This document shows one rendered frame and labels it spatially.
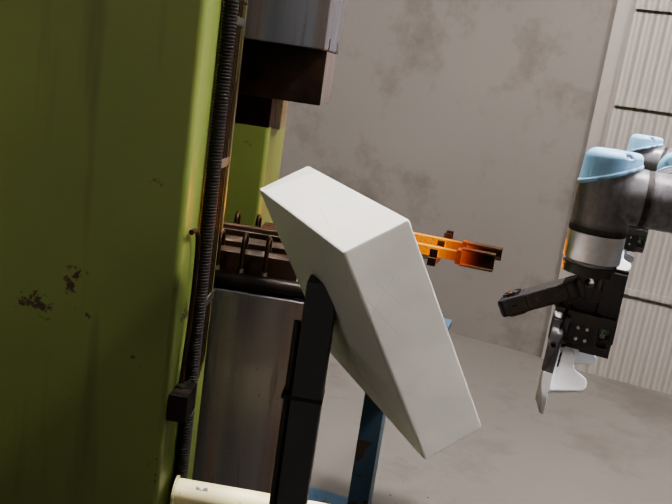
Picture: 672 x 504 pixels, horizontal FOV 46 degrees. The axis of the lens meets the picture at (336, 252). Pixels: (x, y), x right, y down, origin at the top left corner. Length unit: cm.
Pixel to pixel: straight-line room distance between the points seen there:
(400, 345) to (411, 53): 359
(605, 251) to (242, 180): 97
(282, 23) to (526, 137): 294
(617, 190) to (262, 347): 73
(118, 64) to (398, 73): 333
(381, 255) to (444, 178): 352
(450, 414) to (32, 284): 66
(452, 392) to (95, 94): 64
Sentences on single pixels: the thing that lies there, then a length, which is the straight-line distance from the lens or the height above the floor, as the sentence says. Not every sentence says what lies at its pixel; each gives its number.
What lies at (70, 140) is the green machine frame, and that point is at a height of 119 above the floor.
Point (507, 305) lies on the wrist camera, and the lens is 112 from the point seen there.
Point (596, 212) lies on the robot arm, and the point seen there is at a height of 121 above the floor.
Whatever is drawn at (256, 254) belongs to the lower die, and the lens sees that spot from 149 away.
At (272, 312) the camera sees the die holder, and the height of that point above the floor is 89.
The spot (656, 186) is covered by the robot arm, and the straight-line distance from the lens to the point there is 108.
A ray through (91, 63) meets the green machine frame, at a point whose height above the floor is 130.
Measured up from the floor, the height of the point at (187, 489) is 64.
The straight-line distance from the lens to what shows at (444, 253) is 196.
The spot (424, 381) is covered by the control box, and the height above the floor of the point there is 102.
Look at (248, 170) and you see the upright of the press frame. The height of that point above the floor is 109.
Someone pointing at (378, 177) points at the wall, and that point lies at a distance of 445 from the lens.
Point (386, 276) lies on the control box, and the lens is 83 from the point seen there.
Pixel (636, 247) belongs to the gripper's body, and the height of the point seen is 103.
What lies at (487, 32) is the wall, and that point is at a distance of 428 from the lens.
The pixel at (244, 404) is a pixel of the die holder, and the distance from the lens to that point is 154.
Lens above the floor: 134
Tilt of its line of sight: 13 degrees down
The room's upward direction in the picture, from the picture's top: 8 degrees clockwise
